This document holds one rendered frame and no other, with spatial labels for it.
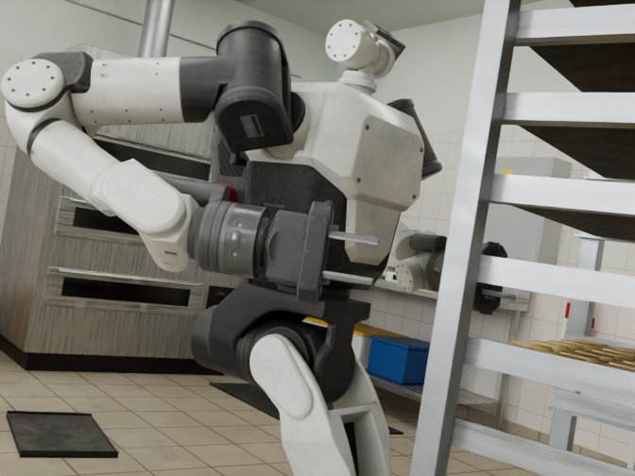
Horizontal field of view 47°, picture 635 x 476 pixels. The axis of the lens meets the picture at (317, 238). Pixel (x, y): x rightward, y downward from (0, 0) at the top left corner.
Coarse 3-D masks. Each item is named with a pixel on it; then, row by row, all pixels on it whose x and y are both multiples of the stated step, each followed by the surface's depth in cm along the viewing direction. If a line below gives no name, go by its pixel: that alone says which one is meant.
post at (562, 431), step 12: (588, 240) 115; (600, 240) 114; (588, 252) 115; (600, 252) 115; (576, 264) 116; (588, 264) 115; (600, 264) 116; (576, 300) 115; (588, 300) 114; (576, 312) 115; (588, 312) 114; (576, 324) 115; (588, 324) 115; (552, 420) 116; (564, 420) 114; (552, 432) 115; (564, 432) 114; (552, 444) 115; (564, 444) 114
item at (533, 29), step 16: (528, 16) 80; (544, 16) 79; (560, 16) 78; (576, 16) 77; (592, 16) 76; (608, 16) 75; (624, 16) 74; (528, 32) 80; (544, 32) 79; (560, 32) 78; (576, 32) 77; (592, 32) 76; (608, 32) 75; (624, 32) 74
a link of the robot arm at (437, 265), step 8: (488, 248) 127; (496, 248) 128; (504, 248) 129; (440, 256) 137; (496, 256) 129; (504, 256) 129; (440, 264) 135; (440, 272) 134; (480, 288) 127; (488, 288) 128; (496, 288) 128; (480, 296) 127; (480, 304) 127; (488, 304) 129; (496, 304) 129; (480, 312) 128; (488, 312) 128
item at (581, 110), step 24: (528, 96) 79; (552, 96) 78; (576, 96) 76; (600, 96) 75; (624, 96) 73; (504, 120) 81; (528, 120) 79; (552, 120) 77; (576, 120) 76; (600, 120) 74; (624, 120) 73
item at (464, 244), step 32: (512, 0) 79; (480, 32) 80; (512, 32) 80; (480, 64) 80; (480, 96) 79; (480, 128) 79; (480, 160) 78; (480, 192) 78; (480, 224) 79; (448, 256) 79; (480, 256) 80; (448, 288) 79; (448, 320) 79; (448, 352) 78; (448, 384) 78; (448, 416) 79; (416, 448) 79; (448, 448) 80
